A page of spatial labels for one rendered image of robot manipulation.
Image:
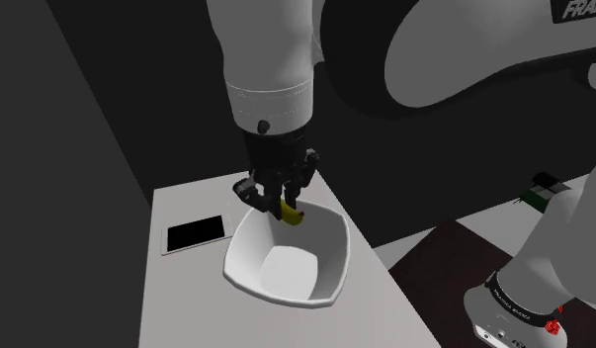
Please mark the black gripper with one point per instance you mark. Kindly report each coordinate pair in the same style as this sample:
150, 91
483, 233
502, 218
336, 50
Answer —
273, 154

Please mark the yellow banana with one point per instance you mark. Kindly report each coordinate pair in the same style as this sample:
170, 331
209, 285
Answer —
292, 217

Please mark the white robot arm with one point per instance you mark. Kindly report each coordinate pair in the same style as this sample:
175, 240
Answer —
273, 62

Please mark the white square bowl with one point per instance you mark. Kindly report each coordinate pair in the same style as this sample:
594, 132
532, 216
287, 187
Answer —
288, 274

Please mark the white phone with black screen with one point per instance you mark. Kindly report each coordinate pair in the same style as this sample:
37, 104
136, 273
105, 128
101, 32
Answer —
196, 234

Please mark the white table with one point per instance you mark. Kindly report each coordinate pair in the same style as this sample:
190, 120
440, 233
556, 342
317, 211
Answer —
191, 299

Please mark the green and white box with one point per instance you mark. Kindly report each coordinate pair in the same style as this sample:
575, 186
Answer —
543, 195

